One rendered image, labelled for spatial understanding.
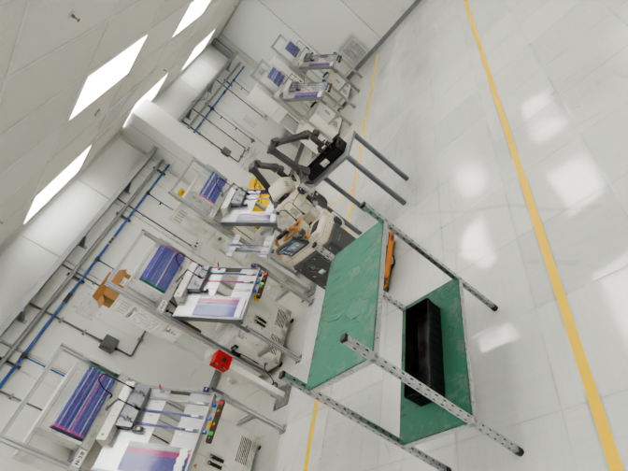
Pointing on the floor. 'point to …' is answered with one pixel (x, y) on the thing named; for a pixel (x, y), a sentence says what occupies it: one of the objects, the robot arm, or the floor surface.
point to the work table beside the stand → (362, 172)
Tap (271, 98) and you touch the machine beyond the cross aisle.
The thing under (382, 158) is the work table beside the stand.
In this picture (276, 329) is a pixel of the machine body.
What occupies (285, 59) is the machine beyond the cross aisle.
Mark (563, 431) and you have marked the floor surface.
